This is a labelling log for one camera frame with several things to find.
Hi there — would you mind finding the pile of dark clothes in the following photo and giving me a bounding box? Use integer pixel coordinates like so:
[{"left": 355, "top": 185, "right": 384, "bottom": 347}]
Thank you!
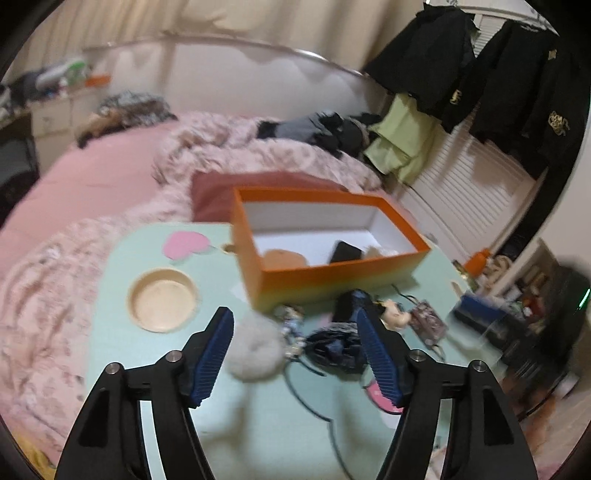
[{"left": 256, "top": 111, "right": 384, "bottom": 160}]

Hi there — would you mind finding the white padded headboard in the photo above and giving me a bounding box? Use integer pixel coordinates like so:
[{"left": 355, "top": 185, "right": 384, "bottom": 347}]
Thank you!
[{"left": 83, "top": 37, "right": 398, "bottom": 134}]

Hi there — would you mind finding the black lace cloth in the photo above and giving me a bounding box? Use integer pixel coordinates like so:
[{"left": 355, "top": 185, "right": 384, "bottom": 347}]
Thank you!
[{"left": 305, "top": 323, "right": 370, "bottom": 374}]

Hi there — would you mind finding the green and white container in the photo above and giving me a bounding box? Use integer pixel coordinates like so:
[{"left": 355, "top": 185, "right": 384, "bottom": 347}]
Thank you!
[{"left": 39, "top": 58, "right": 88, "bottom": 86}]

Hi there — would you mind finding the white fluffy scrunchie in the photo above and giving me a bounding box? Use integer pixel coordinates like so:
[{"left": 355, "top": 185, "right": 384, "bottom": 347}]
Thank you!
[{"left": 224, "top": 315, "right": 284, "bottom": 381}]

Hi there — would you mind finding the tan round object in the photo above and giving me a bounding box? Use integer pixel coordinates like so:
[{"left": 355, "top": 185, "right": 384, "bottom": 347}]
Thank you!
[{"left": 264, "top": 249, "right": 309, "bottom": 273}]

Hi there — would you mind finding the orange cardboard box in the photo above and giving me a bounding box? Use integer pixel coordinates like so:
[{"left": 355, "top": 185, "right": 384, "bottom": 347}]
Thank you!
[{"left": 231, "top": 186, "right": 432, "bottom": 309}]

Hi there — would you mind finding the patterned clothes heap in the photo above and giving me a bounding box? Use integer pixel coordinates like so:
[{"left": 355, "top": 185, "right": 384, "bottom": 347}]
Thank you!
[{"left": 76, "top": 91, "right": 174, "bottom": 148}]

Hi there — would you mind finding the small cream doll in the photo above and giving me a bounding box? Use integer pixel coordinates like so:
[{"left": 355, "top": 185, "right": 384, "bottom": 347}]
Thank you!
[{"left": 376, "top": 299, "right": 411, "bottom": 330}]

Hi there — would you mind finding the cream curtain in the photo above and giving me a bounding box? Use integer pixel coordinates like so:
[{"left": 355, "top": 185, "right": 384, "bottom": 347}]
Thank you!
[{"left": 14, "top": 0, "right": 430, "bottom": 93}]

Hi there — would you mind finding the pink bed sheet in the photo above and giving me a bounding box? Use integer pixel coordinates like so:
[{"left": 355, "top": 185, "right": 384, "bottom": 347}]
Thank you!
[{"left": 0, "top": 120, "right": 185, "bottom": 278}]

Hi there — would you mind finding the mint cartoon lap table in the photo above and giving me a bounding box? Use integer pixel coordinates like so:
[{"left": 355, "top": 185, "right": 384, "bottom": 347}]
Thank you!
[{"left": 85, "top": 222, "right": 476, "bottom": 480}]

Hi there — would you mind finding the pink floral duvet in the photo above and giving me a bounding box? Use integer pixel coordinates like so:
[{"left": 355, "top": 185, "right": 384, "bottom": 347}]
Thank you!
[{"left": 0, "top": 111, "right": 386, "bottom": 467}]

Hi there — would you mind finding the brown playing card deck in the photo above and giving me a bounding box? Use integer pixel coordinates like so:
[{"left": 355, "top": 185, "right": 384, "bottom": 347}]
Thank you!
[{"left": 409, "top": 300, "right": 448, "bottom": 344}]

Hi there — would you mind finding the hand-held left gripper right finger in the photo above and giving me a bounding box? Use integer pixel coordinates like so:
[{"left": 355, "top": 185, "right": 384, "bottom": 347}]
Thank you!
[{"left": 355, "top": 307, "right": 539, "bottom": 480}]

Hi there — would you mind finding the white drawer cabinet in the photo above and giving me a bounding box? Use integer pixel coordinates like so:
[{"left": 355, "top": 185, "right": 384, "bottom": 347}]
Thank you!
[{"left": 28, "top": 88, "right": 112, "bottom": 171}]

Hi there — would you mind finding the dark red pillow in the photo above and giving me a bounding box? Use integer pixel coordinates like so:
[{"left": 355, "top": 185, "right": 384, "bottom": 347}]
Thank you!
[{"left": 191, "top": 170, "right": 352, "bottom": 222}]

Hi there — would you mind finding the flat black object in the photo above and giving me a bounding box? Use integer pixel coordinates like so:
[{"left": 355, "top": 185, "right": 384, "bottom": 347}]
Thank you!
[{"left": 329, "top": 240, "right": 363, "bottom": 266}]

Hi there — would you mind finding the blue box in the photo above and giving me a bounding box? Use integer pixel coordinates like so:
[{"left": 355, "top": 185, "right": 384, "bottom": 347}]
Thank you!
[{"left": 455, "top": 293, "right": 506, "bottom": 324}]

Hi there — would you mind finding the light green cloth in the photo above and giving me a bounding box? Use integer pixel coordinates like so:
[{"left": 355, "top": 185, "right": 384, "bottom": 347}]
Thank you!
[{"left": 362, "top": 92, "right": 444, "bottom": 185}]

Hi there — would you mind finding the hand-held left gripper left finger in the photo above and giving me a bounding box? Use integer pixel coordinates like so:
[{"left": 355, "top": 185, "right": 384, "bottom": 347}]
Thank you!
[{"left": 54, "top": 307, "right": 235, "bottom": 480}]

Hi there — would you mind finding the small figure keychain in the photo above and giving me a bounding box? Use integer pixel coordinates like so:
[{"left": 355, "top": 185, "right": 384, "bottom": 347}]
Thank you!
[{"left": 272, "top": 305, "right": 308, "bottom": 358}]

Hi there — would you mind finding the orange bottle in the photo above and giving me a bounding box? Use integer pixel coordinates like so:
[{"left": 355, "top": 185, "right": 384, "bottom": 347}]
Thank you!
[{"left": 464, "top": 248, "right": 492, "bottom": 278}]

